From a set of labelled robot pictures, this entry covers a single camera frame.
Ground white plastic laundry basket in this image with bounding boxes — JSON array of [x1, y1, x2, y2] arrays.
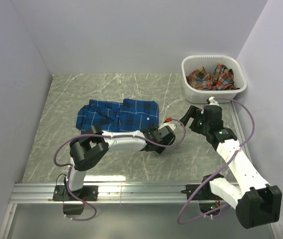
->
[[181, 55, 247, 104]]

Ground red plaid shirt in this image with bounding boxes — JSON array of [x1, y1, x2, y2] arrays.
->
[[186, 63, 239, 91]]

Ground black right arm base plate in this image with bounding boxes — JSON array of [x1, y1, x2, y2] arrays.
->
[[181, 183, 217, 200]]

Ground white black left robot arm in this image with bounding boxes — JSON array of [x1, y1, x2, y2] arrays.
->
[[64, 122, 176, 200]]

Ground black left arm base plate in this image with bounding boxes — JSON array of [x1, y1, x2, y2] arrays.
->
[[52, 185, 98, 202]]

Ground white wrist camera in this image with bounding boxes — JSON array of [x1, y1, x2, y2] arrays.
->
[[159, 118, 177, 131], [207, 97, 220, 106]]

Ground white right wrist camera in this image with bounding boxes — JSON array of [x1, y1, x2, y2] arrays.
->
[[207, 97, 220, 106]]

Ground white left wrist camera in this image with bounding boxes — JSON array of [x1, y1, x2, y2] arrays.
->
[[159, 118, 177, 131]]

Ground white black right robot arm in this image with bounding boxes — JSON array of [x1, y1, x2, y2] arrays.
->
[[181, 105, 282, 229]]

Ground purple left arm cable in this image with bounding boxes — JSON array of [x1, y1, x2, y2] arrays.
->
[[53, 119, 186, 221]]

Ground aluminium mounting rail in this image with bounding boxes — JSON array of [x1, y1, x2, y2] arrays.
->
[[9, 181, 201, 204]]

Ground blue plaid long sleeve shirt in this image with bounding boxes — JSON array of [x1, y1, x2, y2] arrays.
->
[[75, 99, 159, 134]]

